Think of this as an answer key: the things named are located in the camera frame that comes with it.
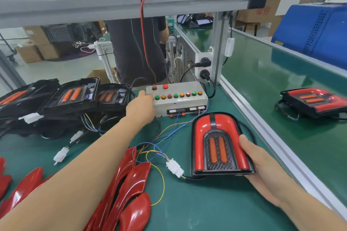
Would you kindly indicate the person's right hand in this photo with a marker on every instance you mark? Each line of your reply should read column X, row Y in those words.
column 268, row 179

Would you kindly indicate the person's left hand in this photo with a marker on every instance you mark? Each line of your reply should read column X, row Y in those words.
column 141, row 110

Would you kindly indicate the black tail light assembly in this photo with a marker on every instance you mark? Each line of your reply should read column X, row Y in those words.
column 314, row 98
column 206, row 130

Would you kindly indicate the pile of black lamp housings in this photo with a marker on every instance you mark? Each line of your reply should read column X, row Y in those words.
column 70, row 95

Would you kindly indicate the person's right forearm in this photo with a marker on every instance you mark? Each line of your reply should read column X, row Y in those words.
column 309, row 212

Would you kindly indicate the person's left forearm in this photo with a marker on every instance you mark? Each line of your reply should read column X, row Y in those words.
column 76, row 185

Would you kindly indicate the beige test button box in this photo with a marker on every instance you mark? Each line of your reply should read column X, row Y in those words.
column 179, row 106

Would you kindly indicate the low open cardboard carton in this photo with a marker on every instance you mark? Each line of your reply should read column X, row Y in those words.
column 98, row 75

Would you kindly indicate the white metal stand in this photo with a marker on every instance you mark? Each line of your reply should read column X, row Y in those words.
column 102, row 49

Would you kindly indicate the pile of red lens covers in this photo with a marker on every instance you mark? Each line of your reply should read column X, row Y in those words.
column 130, row 185

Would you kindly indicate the white power strip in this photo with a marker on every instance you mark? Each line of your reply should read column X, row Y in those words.
column 198, row 57

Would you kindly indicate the black mesh basket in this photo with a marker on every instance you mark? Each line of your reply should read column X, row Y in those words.
column 62, row 32

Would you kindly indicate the large cardboard box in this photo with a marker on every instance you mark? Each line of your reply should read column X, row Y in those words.
column 46, row 49

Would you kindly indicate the small cardboard box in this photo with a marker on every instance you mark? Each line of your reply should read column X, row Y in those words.
column 28, row 54

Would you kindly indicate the blue plastic crate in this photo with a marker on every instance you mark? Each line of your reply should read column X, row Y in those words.
column 314, row 33

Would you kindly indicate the white switch box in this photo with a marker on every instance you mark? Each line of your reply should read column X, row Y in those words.
column 229, row 47

